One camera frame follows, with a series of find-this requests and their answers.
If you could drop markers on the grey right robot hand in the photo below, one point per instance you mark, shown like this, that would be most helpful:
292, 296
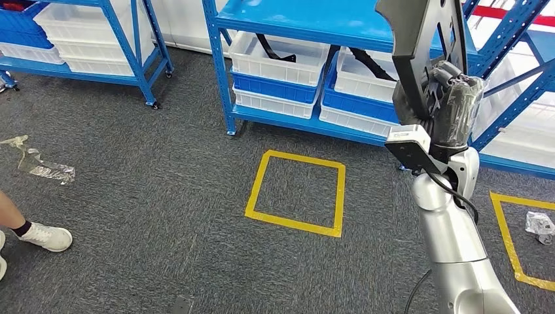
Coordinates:
459, 112

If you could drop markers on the black plastic bracket part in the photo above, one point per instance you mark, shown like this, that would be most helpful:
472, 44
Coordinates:
409, 34

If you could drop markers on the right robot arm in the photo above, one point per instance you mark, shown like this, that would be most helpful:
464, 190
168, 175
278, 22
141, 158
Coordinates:
451, 234

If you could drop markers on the black curved plastic part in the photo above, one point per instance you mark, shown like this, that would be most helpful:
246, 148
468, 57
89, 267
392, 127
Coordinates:
368, 63
268, 48

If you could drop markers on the blue plastic bin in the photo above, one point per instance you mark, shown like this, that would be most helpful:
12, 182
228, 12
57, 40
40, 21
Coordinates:
355, 108
273, 91
26, 30

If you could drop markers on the yellow floor tape square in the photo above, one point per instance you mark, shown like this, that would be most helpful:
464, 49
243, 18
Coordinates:
505, 234

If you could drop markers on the crumpled plastic film wad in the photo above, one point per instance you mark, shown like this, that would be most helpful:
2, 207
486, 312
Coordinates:
540, 225

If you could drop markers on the white car body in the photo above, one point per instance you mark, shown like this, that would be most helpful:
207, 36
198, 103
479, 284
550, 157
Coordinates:
182, 21

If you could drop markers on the clear plastic film scrap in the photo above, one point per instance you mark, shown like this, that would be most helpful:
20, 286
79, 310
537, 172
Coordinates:
47, 171

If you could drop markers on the person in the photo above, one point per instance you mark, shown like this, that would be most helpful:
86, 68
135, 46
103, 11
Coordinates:
47, 237

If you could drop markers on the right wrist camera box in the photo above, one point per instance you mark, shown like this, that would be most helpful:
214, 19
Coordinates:
409, 151

